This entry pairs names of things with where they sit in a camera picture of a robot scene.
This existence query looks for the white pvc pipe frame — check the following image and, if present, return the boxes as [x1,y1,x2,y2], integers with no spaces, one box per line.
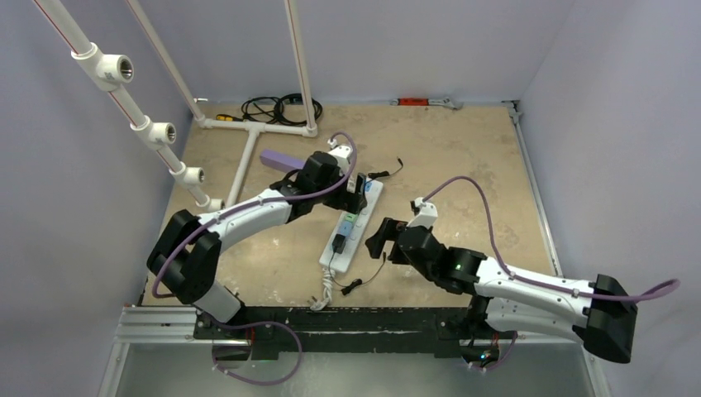
[32,0,320,216]

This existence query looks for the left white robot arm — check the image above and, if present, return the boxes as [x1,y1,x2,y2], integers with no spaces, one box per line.
[146,145,367,338]

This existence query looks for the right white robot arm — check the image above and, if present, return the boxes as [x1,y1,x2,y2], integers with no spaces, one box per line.
[365,218,638,364]

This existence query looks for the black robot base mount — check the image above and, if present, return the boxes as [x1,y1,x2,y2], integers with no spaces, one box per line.
[193,299,515,366]

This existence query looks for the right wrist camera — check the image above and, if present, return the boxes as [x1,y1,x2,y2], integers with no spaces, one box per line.
[407,197,438,229]

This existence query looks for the aluminium rail frame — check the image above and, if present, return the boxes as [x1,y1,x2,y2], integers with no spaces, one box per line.
[99,102,606,396]

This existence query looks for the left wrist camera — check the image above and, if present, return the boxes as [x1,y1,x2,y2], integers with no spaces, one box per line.
[327,138,353,176]

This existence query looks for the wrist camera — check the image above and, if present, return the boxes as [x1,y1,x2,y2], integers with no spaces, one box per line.
[407,197,438,229]
[327,138,353,176]

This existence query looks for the white power strip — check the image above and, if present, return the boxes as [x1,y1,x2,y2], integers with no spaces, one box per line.
[318,180,384,273]

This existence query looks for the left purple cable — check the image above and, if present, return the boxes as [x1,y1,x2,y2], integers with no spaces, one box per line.
[151,131,358,299]

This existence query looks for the black coiled cable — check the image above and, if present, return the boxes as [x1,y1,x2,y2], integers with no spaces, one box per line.
[241,93,324,126]

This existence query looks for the red adjustable wrench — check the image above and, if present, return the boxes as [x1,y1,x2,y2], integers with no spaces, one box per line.
[389,97,463,110]

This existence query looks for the purple rectangular box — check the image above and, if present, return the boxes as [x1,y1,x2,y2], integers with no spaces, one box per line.
[259,149,305,173]

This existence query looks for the yellow handled screwdriver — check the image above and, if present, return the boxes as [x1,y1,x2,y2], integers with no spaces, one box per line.
[216,113,242,122]

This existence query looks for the purple cable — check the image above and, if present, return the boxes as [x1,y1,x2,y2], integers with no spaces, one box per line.
[151,131,358,299]
[418,175,681,304]

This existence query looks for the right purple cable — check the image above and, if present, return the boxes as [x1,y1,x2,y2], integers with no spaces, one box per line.
[418,175,681,304]

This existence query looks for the white power strip cord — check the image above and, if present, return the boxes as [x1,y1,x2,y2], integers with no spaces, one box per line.
[309,267,336,313]

